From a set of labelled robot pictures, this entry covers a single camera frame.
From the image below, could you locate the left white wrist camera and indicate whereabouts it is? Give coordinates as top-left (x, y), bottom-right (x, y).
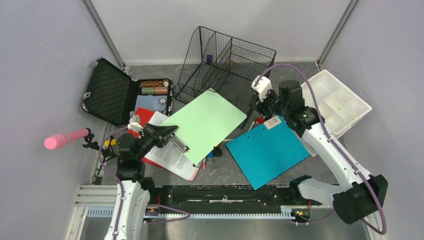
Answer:
top-left (127, 114), bottom-right (144, 133)

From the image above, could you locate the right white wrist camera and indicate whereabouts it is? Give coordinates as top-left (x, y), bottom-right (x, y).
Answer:
top-left (251, 75), bottom-right (272, 102)

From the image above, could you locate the orange black chip stack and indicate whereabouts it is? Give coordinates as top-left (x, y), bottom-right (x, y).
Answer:
top-left (140, 80), bottom-right (169, 89)

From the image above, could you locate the red chip stack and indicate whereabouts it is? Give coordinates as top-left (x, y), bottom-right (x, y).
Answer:
top-left (154, 87), bottom-right (169, 96)

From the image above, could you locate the blue grey small cylinder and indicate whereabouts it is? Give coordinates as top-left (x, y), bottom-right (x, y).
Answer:
top-left (205, 151), bottom-right (214, 166)

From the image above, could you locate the pink clear clipboard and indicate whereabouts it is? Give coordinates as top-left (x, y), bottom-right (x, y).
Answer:
top-left (188, 161), bottom-right (204, 182)

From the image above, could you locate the red black round stamp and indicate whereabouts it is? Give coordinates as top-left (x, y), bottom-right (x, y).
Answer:
top-left (255, 117), bottom-right (265, 126)

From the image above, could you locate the white printed paper sheet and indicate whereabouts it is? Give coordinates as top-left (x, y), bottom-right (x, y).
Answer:
top-left (142, 110), bottom-right (200, 181)

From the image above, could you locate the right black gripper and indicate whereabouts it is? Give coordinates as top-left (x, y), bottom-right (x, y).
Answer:
top-left (251, 87), bottom-right (290, 119)

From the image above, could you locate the red clipboard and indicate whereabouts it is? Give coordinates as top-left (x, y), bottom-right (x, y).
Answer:
top-left (127, 107), bottom-right (168, 169)

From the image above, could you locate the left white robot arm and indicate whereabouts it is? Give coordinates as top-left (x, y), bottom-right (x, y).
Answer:
top-left (104, 131), bottom-right (157, 240)

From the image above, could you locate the black poker chip case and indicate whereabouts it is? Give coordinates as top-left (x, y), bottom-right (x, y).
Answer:
top-left (81, 57), bottom-right (173, 127)

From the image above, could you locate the blue playing card deck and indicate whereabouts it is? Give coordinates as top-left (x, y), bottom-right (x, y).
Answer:
top-left (134, 95), bottom-right (168, 113)

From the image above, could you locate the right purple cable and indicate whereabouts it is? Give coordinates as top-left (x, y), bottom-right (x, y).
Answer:
top-left (255, 63), bottom-right (388, 236)

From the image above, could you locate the green chip stack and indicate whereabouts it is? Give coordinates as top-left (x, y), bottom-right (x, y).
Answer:
top-left (141, 87), bottom-right (156, 96)

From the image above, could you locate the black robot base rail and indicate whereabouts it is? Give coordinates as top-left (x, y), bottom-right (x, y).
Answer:
top-left (148, 185), bottom-right (321, 215)

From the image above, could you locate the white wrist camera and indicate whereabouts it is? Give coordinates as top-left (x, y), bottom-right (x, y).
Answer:
top-left (127, 114), bottom-right (144, 133)
top-left (251, 75), bottom-right (272, 102)

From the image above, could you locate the teal blue clipboard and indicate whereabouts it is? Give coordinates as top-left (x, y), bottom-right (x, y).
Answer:
top-left (226, 115), bottom-right (310, 190)

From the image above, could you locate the yellow black connector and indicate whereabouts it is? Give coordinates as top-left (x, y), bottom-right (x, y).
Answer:
top-left (103, 139), bottom-right (117, 148)

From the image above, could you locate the light green clipboard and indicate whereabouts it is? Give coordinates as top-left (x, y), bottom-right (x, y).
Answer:
top-left (159, 89), bottom-right (247, 164)

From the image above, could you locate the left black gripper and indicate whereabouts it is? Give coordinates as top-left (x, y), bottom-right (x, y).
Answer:
top-left (134, 122), bottom-right (178, 160)

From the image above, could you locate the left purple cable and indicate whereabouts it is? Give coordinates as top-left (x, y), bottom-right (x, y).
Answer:
top-left (98, 127), bottom-right (192, 240)

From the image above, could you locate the purple small block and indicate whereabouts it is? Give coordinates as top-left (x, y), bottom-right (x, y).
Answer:
top-left (206, 54), bottom-right (214, 65)

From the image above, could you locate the white plastic drawer organizer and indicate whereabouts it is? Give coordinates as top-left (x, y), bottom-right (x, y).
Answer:
top-left (308, 69), bottom-right (372, 139)

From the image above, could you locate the pink pen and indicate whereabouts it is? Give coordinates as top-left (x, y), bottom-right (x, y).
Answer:
top-left (202, 157), bottom-right (207, 170)

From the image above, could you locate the purple cable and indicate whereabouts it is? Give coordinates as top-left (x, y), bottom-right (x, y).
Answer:
top-left (255, 63), bottom-right (388, 236)
top-left (98, 127), bottom-right (192, 240)

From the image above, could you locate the black wire mesh organizer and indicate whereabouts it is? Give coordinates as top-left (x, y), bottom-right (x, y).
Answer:
top-left (173, 26), bottom-right (277, 116)

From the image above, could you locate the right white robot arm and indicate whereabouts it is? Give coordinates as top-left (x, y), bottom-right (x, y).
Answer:
top-left (228, 76), bottom-right (388, 225)

